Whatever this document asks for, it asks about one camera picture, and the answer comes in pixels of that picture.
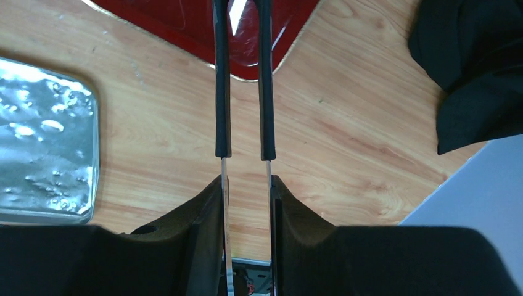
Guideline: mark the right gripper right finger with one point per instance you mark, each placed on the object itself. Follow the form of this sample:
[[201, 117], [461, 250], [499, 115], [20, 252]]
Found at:
[[311, 256]]

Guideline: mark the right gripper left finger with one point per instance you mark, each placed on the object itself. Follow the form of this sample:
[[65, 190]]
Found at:
[[179, 253]]

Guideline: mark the red chocolate tray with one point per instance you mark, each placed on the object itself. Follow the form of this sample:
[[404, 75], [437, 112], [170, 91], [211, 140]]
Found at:
[[188, 25]]

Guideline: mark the metal tongs black tips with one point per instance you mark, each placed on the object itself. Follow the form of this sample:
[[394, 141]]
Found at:
[[244, 128]]

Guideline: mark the silver tin lid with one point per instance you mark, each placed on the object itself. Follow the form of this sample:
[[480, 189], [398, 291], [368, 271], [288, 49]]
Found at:
[[50, 154]]

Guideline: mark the black cloth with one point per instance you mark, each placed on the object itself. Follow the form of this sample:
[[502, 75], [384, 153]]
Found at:
[[473, 51]]

